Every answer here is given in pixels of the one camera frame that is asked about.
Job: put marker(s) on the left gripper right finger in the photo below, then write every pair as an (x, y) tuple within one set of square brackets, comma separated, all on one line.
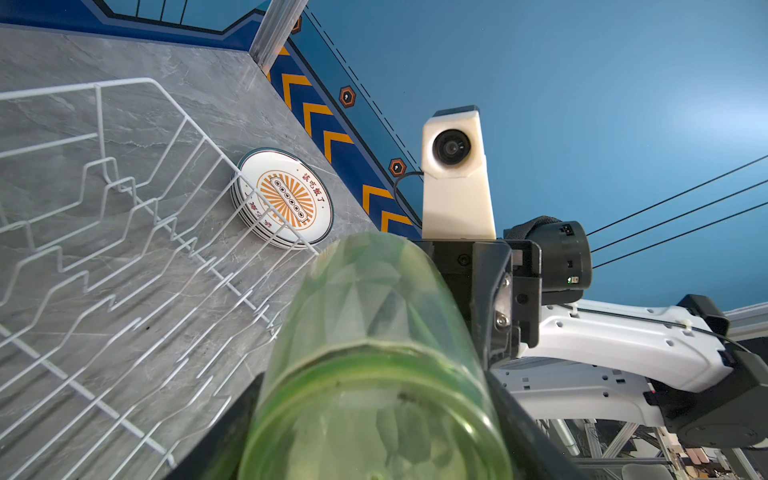
[(532, 454)]

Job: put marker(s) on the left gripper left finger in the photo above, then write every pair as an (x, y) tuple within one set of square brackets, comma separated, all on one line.
[(218, 454)]

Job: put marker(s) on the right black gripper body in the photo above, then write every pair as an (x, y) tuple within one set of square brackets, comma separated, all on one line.
[(497, 286)]

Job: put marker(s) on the green glass cup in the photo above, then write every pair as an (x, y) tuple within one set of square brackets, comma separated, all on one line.
[(374, 376)]

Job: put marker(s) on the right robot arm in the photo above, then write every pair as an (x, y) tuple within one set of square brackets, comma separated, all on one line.
[(561, 356)]

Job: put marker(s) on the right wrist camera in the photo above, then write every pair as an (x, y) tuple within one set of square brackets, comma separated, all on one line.
[(457, 202)]

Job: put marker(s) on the white wire dish rack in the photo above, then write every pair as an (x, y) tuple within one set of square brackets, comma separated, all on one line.
[(138, 298)]

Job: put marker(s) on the right aluminium corner post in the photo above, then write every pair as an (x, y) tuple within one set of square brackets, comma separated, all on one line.
[(274, 30)]

